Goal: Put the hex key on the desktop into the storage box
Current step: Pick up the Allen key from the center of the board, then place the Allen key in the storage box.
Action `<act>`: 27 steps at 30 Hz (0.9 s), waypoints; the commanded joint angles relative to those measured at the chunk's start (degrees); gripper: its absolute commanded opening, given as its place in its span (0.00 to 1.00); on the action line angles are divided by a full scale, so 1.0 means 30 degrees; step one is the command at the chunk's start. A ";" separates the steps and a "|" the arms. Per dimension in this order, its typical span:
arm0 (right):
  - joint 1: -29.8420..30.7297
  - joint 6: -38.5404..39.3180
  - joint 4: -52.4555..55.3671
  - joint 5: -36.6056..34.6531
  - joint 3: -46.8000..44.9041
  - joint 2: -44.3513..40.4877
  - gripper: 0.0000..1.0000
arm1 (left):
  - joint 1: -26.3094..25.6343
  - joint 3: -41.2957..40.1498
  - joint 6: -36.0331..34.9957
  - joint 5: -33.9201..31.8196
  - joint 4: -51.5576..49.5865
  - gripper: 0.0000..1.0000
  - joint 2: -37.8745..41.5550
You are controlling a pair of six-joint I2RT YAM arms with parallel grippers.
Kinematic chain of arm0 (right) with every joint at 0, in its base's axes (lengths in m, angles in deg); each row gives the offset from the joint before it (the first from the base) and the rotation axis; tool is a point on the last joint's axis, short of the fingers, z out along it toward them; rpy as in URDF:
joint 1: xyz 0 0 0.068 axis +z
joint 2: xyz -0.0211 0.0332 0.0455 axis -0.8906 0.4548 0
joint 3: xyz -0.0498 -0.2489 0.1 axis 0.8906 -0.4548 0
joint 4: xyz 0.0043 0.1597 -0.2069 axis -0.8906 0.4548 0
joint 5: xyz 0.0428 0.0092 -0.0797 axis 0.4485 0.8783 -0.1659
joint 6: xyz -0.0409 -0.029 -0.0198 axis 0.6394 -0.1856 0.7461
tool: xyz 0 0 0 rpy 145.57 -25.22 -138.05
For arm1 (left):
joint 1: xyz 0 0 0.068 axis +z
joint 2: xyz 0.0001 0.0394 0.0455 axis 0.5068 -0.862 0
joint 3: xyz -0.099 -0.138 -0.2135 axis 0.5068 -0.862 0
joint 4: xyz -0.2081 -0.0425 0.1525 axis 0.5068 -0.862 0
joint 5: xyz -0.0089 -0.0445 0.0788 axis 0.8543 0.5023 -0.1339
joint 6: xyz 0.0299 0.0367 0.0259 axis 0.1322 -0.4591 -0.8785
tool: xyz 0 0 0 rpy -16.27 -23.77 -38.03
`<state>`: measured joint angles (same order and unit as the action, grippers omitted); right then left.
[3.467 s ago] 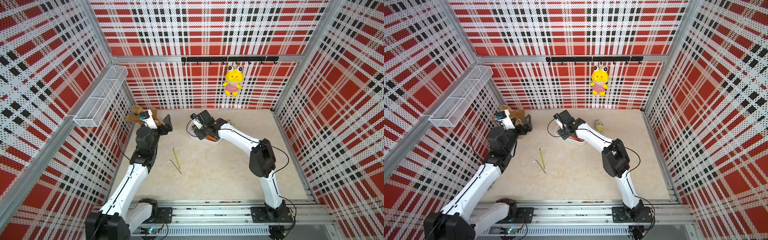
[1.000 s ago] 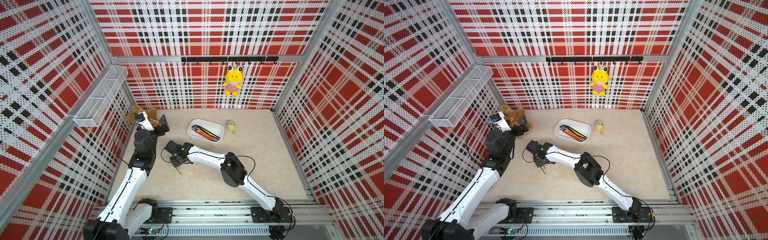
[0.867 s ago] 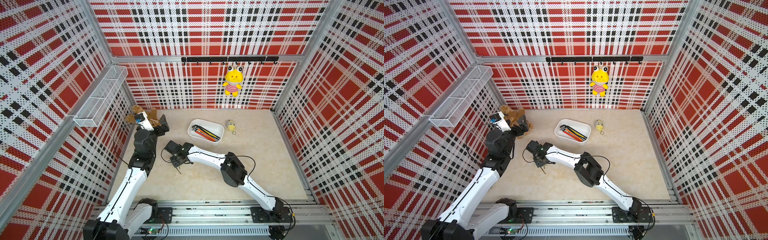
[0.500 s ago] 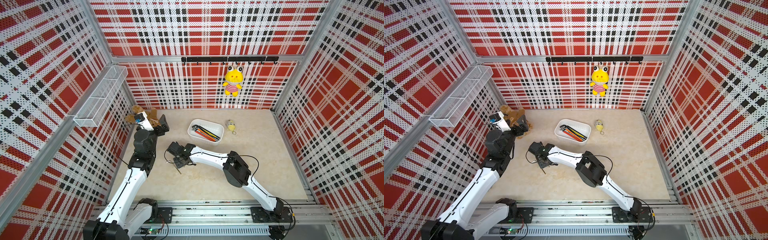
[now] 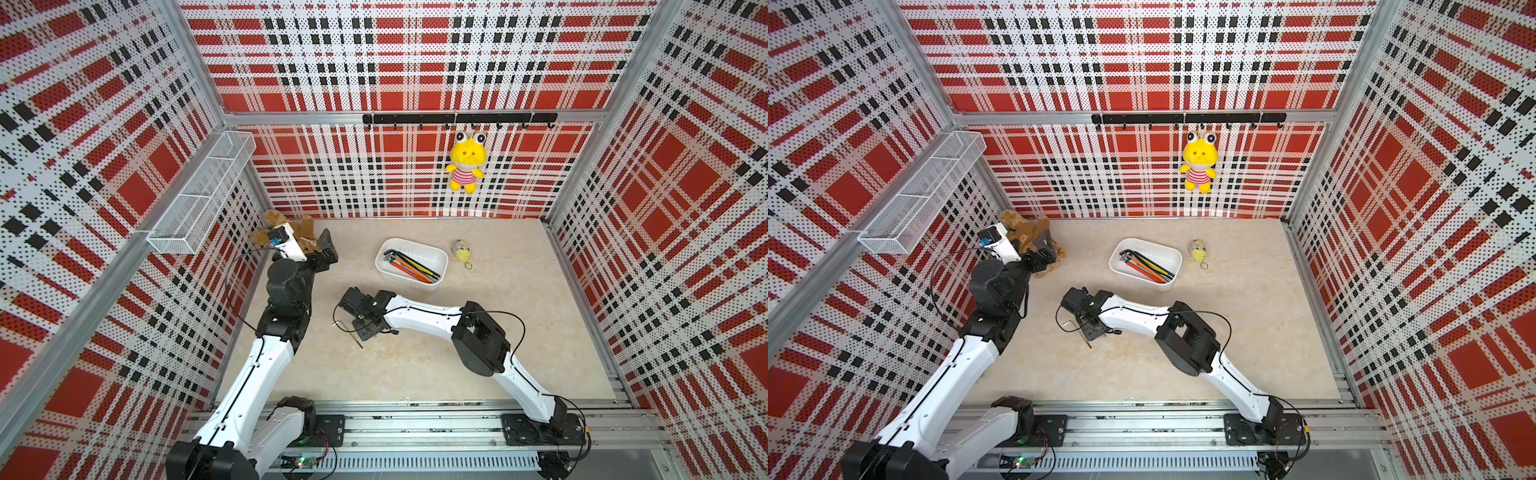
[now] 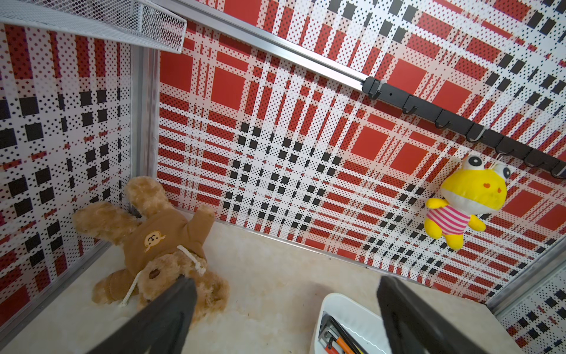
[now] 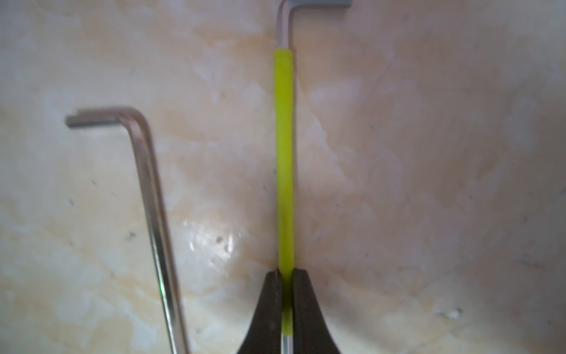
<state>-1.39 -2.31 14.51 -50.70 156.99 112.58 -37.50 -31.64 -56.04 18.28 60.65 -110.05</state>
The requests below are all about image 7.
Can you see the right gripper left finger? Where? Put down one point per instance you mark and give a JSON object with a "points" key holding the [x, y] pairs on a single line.
{"points": [[265, 332]]}

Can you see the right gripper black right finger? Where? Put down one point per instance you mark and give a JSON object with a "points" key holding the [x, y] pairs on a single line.
{"points": [[310, 332]]}

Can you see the silver hex key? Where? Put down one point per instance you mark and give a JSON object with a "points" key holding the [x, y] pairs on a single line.
{"points": [[138, 130]]}

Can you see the green handled hex key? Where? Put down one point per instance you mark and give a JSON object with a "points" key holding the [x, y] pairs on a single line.
{"points": [[284, 91]]}

